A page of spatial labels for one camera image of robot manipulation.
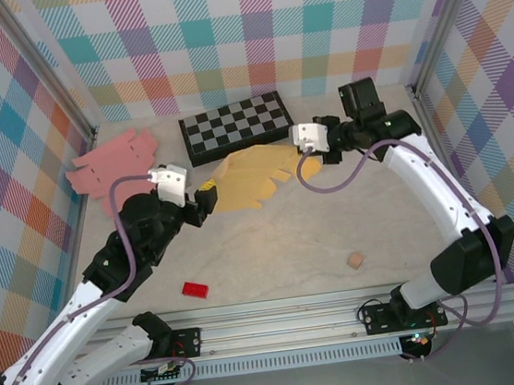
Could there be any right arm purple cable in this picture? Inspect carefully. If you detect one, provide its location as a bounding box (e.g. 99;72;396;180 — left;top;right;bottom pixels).
294;126;513;375

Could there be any right aluminium frame post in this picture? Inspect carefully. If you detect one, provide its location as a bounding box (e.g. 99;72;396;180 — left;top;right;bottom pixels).
400;0;504;97

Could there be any small wooden cube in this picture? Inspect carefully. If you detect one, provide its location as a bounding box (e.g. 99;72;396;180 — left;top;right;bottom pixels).
345;250;367;271

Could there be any slotted grey cable duct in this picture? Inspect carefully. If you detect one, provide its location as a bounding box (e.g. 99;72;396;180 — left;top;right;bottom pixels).
91;341;405;385

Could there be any right small circuit board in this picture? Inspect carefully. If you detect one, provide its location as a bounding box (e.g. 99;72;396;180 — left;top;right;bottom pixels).
400;330;436;352

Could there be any aluminium frame post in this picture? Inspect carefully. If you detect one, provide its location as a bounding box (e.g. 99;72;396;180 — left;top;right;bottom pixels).
0;0;100;153
400;0;504;97

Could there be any red toy brick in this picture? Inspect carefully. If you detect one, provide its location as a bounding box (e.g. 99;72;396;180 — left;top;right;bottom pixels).
180;279;212;301

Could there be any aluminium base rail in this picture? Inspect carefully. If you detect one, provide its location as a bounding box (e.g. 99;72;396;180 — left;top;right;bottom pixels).
34;271;514;379

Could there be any black grey folding chessboard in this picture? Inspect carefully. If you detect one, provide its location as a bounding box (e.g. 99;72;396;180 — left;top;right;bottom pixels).
175;89;300;169

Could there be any left small circuit board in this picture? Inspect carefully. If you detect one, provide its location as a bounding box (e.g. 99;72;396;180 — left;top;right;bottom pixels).
139;359;186;384

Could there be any yellow paper box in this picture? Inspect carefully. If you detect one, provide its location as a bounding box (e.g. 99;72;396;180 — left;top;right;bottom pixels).
208;138;327;216

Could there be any small circuit board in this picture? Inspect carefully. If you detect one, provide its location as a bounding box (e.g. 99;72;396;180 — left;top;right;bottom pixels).
400;330;436;352
139;359;186;384

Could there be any left aluminium frame post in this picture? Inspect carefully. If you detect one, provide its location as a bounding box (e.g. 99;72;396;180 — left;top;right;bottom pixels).
0;0;100;153

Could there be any pink paper box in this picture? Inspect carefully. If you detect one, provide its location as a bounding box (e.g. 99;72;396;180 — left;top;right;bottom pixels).
60;125;170;223

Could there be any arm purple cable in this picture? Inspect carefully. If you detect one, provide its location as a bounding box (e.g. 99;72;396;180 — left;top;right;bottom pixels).
294;126;513;375
0;169;199;385

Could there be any right aluminium side rail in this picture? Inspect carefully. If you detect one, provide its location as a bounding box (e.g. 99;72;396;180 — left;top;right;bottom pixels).
408;77;495;239

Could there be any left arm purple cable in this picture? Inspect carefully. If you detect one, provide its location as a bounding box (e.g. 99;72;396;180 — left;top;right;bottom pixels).
0;169;199;385

